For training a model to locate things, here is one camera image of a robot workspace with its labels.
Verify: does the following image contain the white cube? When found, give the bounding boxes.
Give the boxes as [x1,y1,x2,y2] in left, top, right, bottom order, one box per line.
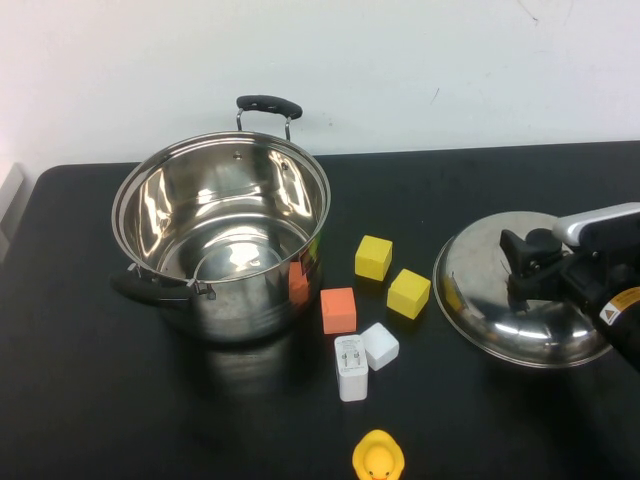
[359,322,401,372]

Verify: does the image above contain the stainless steel pot black handles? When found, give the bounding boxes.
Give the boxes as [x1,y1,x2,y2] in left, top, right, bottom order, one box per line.
[109,94,333,346]

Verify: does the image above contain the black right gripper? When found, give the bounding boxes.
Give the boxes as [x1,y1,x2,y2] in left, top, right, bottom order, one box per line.
[499,228,640,374]

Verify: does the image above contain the white plug charger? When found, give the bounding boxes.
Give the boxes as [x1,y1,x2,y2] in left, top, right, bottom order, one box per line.
[333,333,371,403]

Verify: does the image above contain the grey panel at wall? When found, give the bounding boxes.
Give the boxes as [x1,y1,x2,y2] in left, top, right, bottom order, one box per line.
[0,162,25,264]

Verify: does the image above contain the yellow cube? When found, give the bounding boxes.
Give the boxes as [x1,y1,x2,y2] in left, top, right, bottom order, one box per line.
[386,268,432,320]
[354,234,394,282]

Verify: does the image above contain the orange cube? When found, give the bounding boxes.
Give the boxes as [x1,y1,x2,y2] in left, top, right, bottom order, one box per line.
[319,287,358,335]

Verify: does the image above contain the steel lid with black knob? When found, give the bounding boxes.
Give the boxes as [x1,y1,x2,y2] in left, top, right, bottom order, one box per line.
[432,209,614,370]

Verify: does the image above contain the yellow rubber duck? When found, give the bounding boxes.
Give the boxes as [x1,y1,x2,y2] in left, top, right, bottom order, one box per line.
[352,428,406,480]

